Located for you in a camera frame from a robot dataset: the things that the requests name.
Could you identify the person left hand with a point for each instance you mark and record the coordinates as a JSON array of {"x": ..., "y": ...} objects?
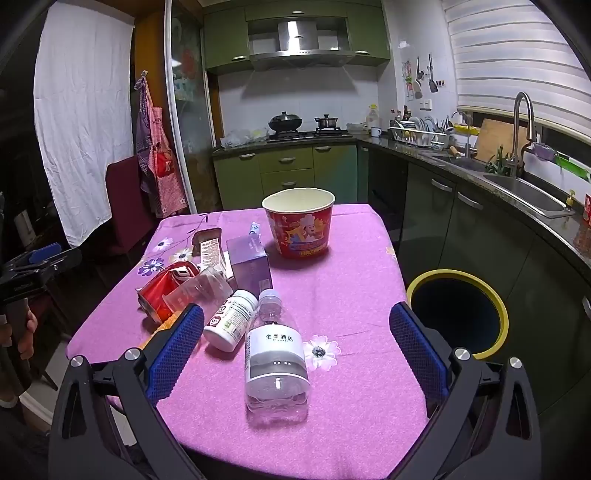
[{"x": 25, "y": 344}]

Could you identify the white pill bottle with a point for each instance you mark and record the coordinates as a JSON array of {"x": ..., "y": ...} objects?
[{"x": 230, "y": 321}]

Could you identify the white window blind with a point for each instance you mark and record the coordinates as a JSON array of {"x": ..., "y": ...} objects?
[{"x": 501, "y": 48}]

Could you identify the green base cabinets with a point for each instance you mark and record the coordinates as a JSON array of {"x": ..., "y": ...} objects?
[{"x": 246, "y": 178}]

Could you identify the pink hanging apron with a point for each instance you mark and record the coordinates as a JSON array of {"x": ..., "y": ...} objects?
[{"x": 159, "y": 172}]

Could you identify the pink floral tablecloth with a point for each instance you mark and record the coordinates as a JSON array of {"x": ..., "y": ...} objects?
[{"x": 366, "y": 408}]

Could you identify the red paper bucket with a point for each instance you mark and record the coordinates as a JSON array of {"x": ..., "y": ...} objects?
[{"x": 300, "y": 220}]

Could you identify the red milk carton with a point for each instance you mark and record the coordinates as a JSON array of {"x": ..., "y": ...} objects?
[{"x": 165, "y": 281}]

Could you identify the orange foam net sleeve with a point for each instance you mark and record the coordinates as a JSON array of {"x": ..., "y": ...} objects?
[{"x": 167, "y": 324}]

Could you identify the white dish rack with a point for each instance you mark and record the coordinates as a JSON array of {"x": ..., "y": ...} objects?
[{"x": 416, "y": 132}]

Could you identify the steel cooking pot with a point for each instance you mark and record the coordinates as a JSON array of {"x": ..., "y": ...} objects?
[{"x": 327, "y": 123}]

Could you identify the clear plastic cup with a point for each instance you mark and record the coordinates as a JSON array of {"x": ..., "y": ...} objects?
[{"x": 208, "y": 289}]

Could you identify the purple cardboard box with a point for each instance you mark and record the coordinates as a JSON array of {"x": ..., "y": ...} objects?
[{"x": 250, "y": 264}]

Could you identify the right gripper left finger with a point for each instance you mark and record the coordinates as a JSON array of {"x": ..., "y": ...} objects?
[{"x": 84, "y": 439}]

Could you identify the clear water bottle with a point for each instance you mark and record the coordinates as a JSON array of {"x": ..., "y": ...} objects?
[{"x": 276, "y": 373}]

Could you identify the steel kitchen sink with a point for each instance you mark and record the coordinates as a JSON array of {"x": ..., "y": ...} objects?
[{"x": 533, "y": 197}]

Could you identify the white hanging sheet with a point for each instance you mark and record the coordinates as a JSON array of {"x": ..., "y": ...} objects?
[{"x": 82, "y": 111}]

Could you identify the wooden cutting board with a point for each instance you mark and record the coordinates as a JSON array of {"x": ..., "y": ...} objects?
[{"x": 495, "y": 134}]

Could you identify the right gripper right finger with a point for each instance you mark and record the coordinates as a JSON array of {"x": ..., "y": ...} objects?
[{"x": 482, "y": 417}]

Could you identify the black wok with lid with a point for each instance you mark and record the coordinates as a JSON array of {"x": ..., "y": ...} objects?
[{"x": 285, "y": 122}]

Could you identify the yellow rimmed trash bin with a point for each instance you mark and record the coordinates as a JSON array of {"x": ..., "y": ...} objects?
[{"x": 464, "y": 309}]

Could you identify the steel range hood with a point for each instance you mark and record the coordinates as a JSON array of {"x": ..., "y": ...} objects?
[{"x": 299, "y": 43}]

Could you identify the white paper tissue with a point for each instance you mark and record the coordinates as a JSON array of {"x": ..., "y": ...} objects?
[{"x": 212, "y": 256}]

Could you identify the dark red chair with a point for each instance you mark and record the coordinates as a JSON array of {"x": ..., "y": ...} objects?
[{"x": 132, "y": 219}]

